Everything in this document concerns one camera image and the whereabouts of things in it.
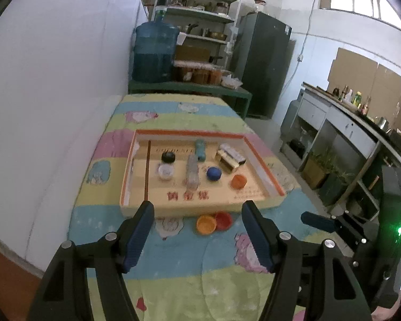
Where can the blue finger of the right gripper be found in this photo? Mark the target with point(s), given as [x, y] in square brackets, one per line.
[319, 222]

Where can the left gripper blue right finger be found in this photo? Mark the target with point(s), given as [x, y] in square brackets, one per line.
[263, 235]

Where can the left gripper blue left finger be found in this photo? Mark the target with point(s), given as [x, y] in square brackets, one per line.
[134, 233]

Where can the red bottle cap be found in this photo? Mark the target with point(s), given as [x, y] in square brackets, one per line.
[224, 221]

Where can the white bottle cap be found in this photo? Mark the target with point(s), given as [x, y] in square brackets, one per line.
[166, 171]

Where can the light orange bottle cap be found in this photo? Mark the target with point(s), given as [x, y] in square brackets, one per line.
[206, 224]

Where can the clear patterned rectangular case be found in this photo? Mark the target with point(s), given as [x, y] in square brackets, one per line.
[192, 172]

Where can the black bottle cap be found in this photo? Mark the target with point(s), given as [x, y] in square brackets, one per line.
[168, 157]

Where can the blue bottle cap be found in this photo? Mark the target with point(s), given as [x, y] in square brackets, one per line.
[213, 174]

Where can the small gold box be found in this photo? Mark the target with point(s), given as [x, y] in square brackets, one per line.
[226, 162]

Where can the teal floral box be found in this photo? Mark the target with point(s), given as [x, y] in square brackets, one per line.
[200, 150]

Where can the white Hello Kitty box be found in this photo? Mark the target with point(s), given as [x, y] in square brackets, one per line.
[230, 151]

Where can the person's right hand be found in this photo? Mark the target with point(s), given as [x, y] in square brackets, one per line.
[383, 314]

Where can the potted green plant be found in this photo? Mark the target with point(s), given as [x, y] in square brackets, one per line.
[318, 168]

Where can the shallow orange rimmed cardboard tray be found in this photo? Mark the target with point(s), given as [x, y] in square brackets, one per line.
[171, 198]

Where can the white kitchen counter cabinet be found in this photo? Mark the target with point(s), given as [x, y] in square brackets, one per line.
[323, 123]

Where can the grey gas cylinder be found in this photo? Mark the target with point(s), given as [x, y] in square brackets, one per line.
[289, 117]

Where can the green low bench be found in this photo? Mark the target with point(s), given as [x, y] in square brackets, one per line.
[240, 94]

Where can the brown wooden door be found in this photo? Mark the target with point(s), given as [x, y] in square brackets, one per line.
[17, 289]

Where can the white plastic bag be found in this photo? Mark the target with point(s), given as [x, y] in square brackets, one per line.
[230, 82]

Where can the cardboard box on shelf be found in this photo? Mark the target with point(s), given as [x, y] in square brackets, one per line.
[189, 53]

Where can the blue water jug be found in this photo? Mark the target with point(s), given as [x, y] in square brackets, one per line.
[154, 49]

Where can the dark green refrigerator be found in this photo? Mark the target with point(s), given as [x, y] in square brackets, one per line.
[258, 60]

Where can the green white storage shelf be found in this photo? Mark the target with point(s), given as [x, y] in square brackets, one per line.
[207, 24]

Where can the cardboard sheet on wall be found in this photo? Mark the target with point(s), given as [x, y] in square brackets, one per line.
[378, 85]

